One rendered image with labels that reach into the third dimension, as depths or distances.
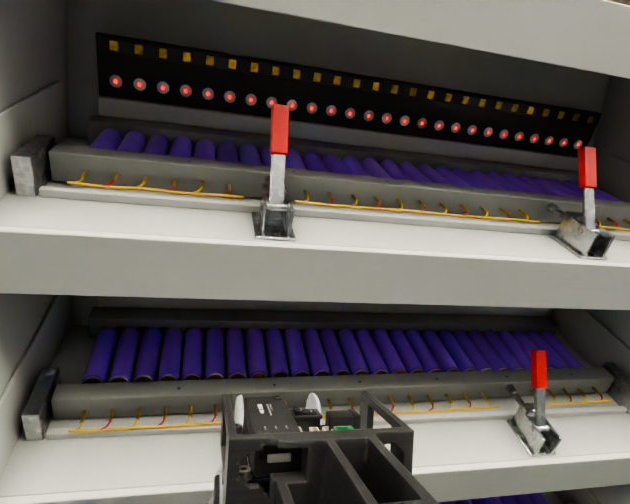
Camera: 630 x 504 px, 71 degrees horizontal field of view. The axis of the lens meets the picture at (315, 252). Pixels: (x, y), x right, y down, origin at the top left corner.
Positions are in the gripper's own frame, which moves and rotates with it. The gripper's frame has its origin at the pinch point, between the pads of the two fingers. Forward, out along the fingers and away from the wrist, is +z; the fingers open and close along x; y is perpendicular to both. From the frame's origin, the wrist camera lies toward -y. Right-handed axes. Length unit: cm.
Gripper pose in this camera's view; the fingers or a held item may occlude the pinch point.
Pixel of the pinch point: (265, 459)
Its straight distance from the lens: 32.6
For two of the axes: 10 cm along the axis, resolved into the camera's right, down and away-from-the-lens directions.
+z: -2.4, 0.0, 9.7
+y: 0.5, -10.0, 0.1
